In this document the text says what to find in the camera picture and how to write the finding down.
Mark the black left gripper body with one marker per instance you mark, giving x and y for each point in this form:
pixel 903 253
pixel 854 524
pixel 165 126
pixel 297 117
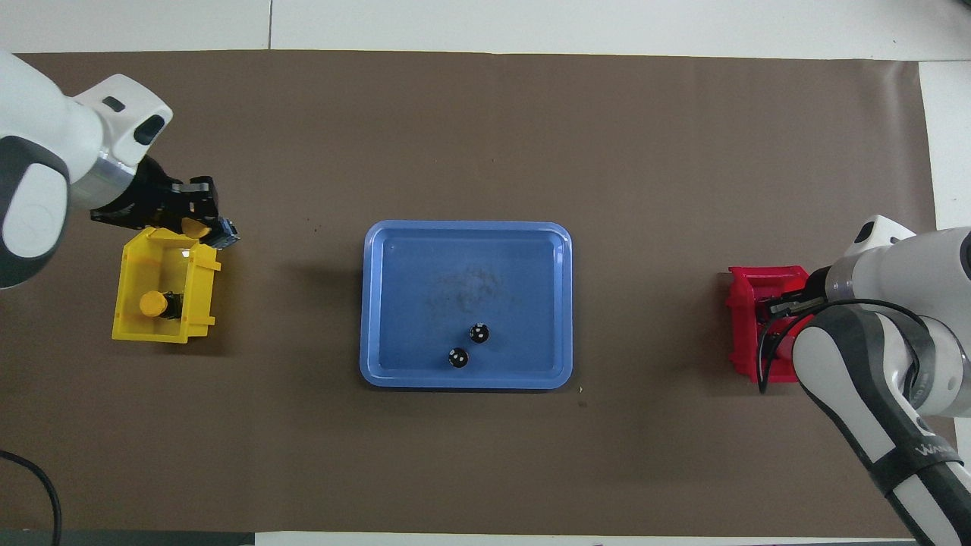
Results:
pixel 148 205

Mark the brown paper table mat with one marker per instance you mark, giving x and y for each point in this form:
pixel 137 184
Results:
pixel 485 114

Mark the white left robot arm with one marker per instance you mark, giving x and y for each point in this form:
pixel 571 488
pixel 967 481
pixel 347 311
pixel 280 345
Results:
pixel 38 129

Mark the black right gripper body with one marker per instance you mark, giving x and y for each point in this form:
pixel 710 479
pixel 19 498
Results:
pixel 819 288

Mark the yellow plastic bin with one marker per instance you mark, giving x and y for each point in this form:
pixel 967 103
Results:
pixel 136 330

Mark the red plastic bin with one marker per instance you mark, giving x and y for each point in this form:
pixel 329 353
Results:
pixel 743 334

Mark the blue plastic tray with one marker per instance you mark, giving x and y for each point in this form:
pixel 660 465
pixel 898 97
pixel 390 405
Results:
pixel 425 265

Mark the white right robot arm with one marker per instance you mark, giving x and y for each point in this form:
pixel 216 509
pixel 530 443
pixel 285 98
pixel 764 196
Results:
pixel 910 273

